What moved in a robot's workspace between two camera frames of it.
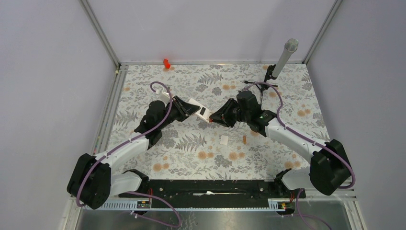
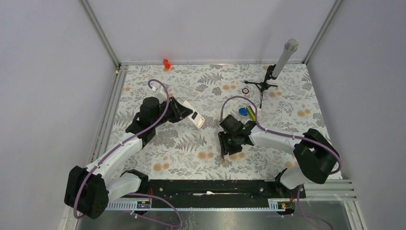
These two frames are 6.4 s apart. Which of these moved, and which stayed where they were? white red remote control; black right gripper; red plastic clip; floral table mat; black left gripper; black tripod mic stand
Moved: black right gripper; white red remote control
Stayed: red plastic clip; floral table mat; black tripod mic stand; black left gripper
